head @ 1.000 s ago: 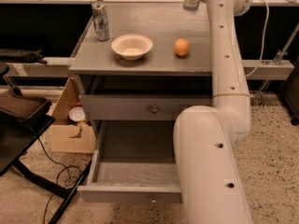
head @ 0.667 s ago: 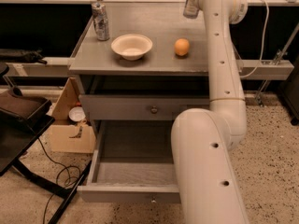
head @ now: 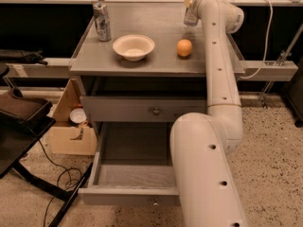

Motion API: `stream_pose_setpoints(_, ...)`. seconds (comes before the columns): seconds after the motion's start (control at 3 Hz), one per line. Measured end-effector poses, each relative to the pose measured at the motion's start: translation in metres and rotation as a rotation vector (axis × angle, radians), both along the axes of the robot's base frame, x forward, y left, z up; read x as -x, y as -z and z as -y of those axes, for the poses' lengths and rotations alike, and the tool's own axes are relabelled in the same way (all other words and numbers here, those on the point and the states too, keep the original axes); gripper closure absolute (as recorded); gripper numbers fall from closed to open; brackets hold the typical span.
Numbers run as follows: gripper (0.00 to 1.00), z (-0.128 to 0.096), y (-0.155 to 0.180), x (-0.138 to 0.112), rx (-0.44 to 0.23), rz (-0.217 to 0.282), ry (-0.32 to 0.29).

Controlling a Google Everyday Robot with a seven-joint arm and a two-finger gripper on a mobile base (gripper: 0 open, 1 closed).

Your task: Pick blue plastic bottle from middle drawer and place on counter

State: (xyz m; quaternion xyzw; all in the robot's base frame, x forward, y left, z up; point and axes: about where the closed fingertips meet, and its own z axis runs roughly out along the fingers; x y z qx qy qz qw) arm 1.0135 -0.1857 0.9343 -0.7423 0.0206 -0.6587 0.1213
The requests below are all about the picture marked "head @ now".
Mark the open grey lower drawer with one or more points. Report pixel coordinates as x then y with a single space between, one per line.
132 166

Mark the grey wooden drawer cabinet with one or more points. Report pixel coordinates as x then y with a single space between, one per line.
179 87

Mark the white paper bowl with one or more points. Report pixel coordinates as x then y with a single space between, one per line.
133 47

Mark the blue plastic bottle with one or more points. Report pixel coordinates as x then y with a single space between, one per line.
190 19

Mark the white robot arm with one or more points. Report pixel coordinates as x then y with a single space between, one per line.
199 142

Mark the orange fruit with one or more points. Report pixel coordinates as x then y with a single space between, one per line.
184 48

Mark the cardboard box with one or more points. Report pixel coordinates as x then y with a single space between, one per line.
66 136

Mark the black cloth on rail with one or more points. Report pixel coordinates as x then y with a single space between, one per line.
22 56

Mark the silver drink can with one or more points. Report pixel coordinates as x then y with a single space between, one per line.
102 22

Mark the closed grey upper drawer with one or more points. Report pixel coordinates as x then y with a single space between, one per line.
139 109

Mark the black chair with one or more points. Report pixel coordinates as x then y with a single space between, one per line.
24 122

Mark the white plate in box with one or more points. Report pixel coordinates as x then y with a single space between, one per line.
78 116

